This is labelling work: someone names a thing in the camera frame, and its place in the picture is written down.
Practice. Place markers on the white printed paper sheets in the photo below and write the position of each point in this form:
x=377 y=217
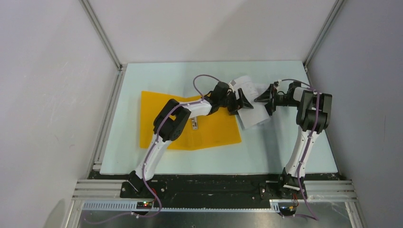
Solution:
x=258 y=115

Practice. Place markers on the left aluminium corner post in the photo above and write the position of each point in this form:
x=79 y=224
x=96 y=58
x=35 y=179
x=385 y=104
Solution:
x=94 y=20

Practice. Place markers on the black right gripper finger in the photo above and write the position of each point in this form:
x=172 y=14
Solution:
x=270 y=108
x=265 y=93

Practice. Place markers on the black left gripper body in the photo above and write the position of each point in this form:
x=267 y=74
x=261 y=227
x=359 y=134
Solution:
x=229 y=101

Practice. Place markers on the right controller board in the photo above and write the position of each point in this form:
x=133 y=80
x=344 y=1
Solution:
x=287 y=211

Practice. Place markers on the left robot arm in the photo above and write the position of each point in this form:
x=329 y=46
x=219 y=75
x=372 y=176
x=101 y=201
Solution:
x=168 y=127

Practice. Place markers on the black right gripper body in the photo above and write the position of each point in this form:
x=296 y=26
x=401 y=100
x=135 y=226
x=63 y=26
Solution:
x=282 y=99

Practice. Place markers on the aluminium frame rail front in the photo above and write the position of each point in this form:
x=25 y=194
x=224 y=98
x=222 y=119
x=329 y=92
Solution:
x=315 y=190

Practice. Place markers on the right aluminium corner post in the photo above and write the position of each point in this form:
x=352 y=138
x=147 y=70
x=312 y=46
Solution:
x=329 y=21

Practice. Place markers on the metal folder clip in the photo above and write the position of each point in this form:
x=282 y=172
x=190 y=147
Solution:
x=194 y=123

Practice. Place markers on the left controller board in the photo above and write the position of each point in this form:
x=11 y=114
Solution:
x=144 y=205

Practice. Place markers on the controller board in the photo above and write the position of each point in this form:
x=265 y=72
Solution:
x=287 y=211
x=144 y=205

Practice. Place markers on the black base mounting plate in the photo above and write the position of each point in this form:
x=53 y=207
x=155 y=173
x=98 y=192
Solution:
x=241 y=201

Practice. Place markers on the aluminium corner post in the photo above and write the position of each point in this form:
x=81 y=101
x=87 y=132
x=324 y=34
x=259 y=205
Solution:
x=329 y=21
x=94 y=20

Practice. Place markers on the yellow plastic folder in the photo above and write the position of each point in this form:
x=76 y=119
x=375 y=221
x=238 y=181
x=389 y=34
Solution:
x=217 y=129

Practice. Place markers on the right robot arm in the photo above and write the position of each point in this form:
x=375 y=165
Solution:
x=313 y=117

